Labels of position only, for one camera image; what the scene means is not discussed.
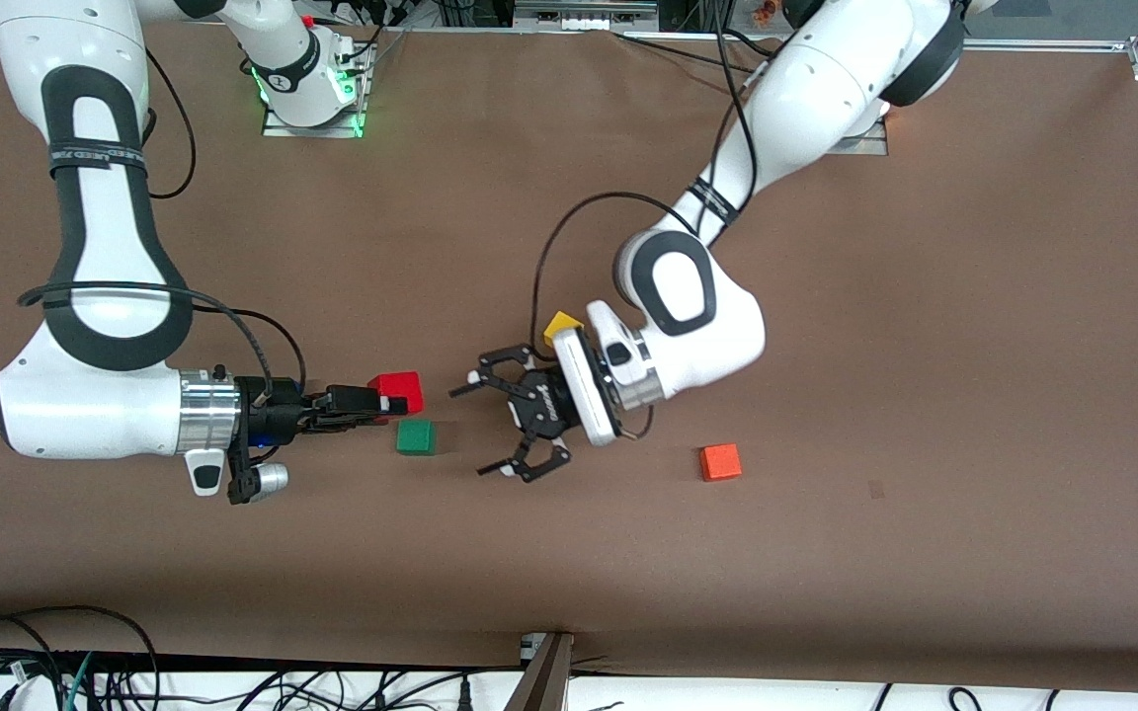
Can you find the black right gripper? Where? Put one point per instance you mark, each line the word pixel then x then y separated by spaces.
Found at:
pixel 280 418

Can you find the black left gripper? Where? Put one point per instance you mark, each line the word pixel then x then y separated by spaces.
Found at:
pixel 541 407

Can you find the red wooden block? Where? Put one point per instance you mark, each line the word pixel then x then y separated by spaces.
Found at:
pixel 403 387

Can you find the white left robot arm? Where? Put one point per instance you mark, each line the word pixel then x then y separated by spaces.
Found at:
pixel 707 326

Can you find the green wooden block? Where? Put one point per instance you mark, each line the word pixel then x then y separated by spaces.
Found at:
pixel 416 436

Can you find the yellow wooden block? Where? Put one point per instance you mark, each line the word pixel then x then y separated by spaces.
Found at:
pixel 559 324

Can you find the orange wooden block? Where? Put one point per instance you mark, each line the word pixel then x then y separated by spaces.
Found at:
pixel 720 462

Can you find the brown table cover sheet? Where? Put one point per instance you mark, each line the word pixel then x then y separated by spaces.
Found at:
pixel 569 553

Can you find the white side desk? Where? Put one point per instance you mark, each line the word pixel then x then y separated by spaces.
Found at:
pixel 826 699

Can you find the aluminium camera post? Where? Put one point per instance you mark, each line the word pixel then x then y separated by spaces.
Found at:
pixel 544 681

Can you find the aluminium arm base plate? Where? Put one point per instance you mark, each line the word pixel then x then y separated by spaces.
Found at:
pixel 278 128
pixel 865 146

